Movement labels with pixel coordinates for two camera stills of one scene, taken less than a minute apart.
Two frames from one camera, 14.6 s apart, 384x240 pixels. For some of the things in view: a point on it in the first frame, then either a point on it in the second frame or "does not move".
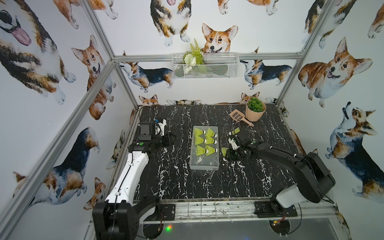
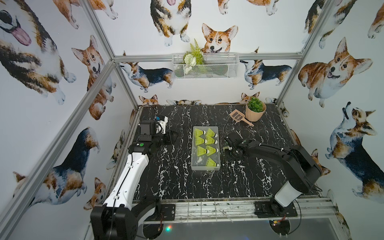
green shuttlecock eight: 211,150 does not move
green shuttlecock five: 224,151 → 210,162
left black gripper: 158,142 does not move
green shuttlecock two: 197,132 does not move
